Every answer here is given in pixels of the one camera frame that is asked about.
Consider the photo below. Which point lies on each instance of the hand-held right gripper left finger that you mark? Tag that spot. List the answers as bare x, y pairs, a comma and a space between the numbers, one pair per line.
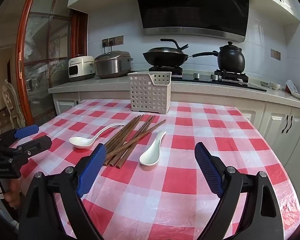
91, 170

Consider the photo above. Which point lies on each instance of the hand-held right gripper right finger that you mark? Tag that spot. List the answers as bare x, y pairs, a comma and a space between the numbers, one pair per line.
208, 170

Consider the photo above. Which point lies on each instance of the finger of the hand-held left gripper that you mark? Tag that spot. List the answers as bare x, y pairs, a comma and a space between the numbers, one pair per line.
27, 131
37, 143

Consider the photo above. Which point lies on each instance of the set of wooden chopsticks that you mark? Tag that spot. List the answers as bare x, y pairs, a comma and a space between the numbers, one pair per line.
130, 140

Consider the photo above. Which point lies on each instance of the short white ceramic spoon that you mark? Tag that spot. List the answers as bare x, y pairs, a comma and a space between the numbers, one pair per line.
148, 157

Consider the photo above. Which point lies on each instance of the white plastic utensil basket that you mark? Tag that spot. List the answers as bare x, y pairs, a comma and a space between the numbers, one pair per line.
145, 97

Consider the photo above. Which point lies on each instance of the person's left hand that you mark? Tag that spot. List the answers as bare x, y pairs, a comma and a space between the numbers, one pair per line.
13, 195

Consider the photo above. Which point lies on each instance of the white ornate chair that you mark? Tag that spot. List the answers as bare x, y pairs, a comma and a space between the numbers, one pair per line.
11, 100

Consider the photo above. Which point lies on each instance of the red white checked tablecloth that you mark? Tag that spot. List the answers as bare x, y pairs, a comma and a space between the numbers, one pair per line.
190, 135

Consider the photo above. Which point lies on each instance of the white small kitchen appliance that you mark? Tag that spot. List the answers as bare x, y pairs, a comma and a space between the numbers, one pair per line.
81, 67

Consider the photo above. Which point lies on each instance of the white kitchen counter cabinet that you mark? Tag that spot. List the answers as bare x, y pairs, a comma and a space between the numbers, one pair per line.
277, 120

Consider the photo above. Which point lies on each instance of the wooden framed glass door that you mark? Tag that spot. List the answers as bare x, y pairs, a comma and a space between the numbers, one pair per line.
40, 42

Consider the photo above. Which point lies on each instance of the black glass gas cooktop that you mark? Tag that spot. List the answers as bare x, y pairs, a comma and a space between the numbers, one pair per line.
205, 80

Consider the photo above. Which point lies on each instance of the silver stove knob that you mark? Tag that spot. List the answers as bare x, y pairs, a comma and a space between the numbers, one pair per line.
214, 77
196, 76

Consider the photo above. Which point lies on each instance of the small metal dish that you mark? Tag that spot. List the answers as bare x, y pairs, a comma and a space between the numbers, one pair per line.
264, 83

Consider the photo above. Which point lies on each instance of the silver rice cooker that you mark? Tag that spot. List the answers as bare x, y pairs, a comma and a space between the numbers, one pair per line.
112, 66

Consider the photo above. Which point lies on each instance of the small white cup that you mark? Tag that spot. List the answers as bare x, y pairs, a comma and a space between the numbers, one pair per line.
275, 86

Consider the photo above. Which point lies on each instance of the black clay pot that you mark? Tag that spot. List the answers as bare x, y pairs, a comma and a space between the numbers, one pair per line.
231, 60

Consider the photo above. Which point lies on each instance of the red white packet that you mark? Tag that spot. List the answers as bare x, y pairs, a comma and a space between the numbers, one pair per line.
292, 87

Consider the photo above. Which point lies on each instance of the black wok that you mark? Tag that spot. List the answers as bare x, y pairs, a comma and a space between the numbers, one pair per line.
165, 57

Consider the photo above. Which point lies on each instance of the black range hood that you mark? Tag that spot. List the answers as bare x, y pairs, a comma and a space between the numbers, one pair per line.
190, 10

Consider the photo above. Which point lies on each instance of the brass wall socket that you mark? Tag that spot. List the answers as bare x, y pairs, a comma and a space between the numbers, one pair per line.
119, 39
112, 40
105, 41

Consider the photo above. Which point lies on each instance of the brass wall switch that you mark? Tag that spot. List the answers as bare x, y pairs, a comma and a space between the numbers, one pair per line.
275, 54

